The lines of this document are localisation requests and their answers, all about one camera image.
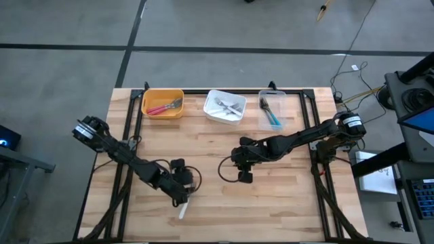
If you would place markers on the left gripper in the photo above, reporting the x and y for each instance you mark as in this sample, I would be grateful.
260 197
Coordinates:
178 189

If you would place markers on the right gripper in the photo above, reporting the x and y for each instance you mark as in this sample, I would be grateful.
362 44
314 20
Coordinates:
249 154

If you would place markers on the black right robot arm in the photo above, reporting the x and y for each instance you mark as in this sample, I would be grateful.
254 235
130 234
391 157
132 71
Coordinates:
298 137

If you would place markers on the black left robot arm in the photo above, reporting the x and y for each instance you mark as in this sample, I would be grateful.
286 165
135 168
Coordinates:
135 162

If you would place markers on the white plastic bin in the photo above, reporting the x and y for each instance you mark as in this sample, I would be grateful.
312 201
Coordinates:
212 118

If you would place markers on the clear plastic bin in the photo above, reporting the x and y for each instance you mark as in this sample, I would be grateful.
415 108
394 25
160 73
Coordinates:
279 101

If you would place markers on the black table clamp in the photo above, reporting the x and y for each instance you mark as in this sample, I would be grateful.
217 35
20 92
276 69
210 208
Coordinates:
271 84
146 85

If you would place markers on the yellow plastic bin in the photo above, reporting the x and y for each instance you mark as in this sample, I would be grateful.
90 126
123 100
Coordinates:
159 96

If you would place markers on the white box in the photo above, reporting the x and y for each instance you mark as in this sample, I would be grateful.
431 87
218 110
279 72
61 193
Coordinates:
376 176

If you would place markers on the white floor tag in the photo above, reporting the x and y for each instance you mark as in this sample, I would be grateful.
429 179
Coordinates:
354 67

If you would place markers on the grey side table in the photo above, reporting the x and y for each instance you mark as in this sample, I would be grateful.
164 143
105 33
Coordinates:
27 162

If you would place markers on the grey equipment cart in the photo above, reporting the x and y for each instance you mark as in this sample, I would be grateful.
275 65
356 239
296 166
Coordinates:
393 88

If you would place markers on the black device with blue light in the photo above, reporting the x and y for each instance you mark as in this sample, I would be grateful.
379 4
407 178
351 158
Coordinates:
10 135

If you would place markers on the monitor with blue screen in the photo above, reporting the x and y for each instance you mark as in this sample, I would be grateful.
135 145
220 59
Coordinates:
420 122

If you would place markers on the backlit keyboard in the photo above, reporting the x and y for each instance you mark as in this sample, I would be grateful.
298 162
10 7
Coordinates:
424 200

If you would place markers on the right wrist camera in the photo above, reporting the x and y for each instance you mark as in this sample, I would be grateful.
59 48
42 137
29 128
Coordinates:
245 177

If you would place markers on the black aluminium rig frame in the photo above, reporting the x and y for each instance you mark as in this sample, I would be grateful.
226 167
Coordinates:
198 91

